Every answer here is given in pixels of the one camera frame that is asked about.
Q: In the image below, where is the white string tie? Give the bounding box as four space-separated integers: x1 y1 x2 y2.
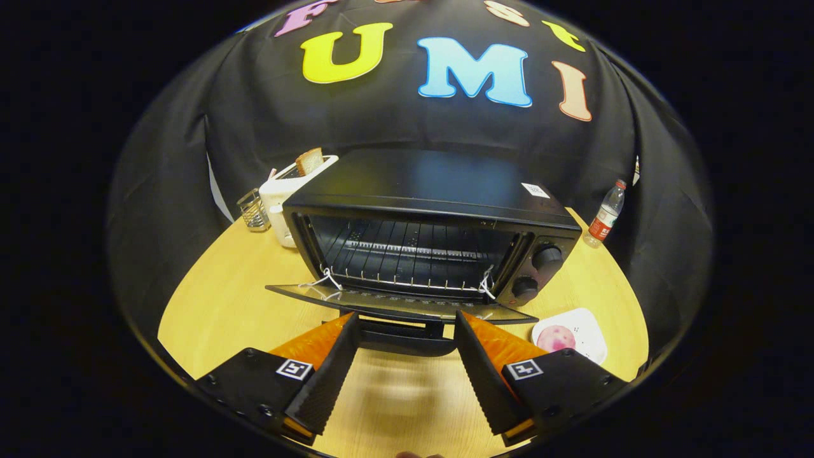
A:
477 265 498 301
298 267 344 301

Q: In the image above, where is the black toaster oven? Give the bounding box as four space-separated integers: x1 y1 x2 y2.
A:
266 148 583 357

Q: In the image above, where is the white toaster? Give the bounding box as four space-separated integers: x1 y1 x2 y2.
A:
259 155 340 249

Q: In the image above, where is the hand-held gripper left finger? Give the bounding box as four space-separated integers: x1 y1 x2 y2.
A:
194 312 362 446

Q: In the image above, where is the wire mesh holder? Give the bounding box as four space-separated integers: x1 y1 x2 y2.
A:
237 188 272 232

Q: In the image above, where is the pink round food slice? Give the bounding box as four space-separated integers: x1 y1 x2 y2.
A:
536 325 577 353

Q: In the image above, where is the brown bread slice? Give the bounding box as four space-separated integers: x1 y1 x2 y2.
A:
295 147 324 177

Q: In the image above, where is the clear plastic water bottle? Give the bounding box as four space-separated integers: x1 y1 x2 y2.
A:
583 179 628 249

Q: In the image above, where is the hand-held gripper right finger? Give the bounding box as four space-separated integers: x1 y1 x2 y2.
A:
453 310 630 447

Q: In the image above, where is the white square plate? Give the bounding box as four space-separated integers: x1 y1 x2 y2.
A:
531 308 609 366

